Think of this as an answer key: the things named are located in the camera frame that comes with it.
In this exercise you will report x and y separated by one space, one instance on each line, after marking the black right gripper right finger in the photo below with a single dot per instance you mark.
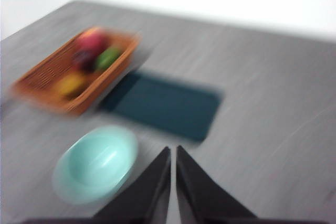
199 197

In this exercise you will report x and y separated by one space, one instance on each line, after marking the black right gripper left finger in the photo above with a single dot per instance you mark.
147 195

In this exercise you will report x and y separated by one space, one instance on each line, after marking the teal bowl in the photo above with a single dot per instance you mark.
97 163

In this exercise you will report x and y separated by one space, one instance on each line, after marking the yellow orange mango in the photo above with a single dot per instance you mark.
71 83

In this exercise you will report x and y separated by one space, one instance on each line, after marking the dark rectangular tray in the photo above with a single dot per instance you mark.
162 106

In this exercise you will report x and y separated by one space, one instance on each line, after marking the brown wicker basket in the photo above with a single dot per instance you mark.
76 77

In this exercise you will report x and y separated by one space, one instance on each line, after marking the green fruit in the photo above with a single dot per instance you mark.
107 57

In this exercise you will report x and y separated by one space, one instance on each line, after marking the dark purple fruit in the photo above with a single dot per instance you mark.
84 60

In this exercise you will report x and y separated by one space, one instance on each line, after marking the red apple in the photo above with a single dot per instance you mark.
92 41

